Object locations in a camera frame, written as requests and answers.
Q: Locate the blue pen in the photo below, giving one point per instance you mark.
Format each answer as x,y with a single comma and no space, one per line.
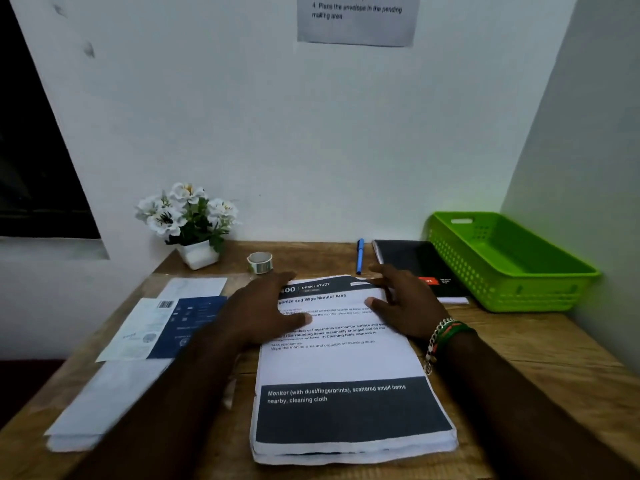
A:
360,255

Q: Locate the black notebook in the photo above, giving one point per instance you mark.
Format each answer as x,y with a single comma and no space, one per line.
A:
415,259

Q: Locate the stack of white envelopes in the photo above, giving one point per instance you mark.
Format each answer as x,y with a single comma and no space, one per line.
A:
105,399

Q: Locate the white envelope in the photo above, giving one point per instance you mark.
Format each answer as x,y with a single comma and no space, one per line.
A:
197,287

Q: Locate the person's left forearm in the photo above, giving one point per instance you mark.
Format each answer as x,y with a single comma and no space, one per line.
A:
165,404

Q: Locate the person's left hand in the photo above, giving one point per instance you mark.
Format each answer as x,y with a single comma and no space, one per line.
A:
252,314

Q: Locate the white flowers in white pot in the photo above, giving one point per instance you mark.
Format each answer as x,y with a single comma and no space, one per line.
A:
192,219

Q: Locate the white tape roll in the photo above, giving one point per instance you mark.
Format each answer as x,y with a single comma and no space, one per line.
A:
260,262

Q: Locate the printed paper notice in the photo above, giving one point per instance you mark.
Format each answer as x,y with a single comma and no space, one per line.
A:
357,22

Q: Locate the green plastic basket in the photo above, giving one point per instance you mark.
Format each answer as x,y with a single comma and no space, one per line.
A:
510,264

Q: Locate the person's right hand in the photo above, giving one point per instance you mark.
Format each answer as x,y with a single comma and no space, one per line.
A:
412,307

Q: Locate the person's right thumb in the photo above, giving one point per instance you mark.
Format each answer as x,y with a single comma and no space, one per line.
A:
378,305

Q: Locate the person's left thumb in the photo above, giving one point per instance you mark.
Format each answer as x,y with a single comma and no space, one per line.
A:
290,323

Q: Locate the person's right forearm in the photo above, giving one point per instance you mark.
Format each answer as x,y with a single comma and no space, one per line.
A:
520,409

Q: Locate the stack of printed paper sheets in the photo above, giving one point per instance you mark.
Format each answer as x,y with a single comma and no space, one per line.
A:
340,374

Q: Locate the blue and white leaflet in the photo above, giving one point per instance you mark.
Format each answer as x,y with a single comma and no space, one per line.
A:
150,329

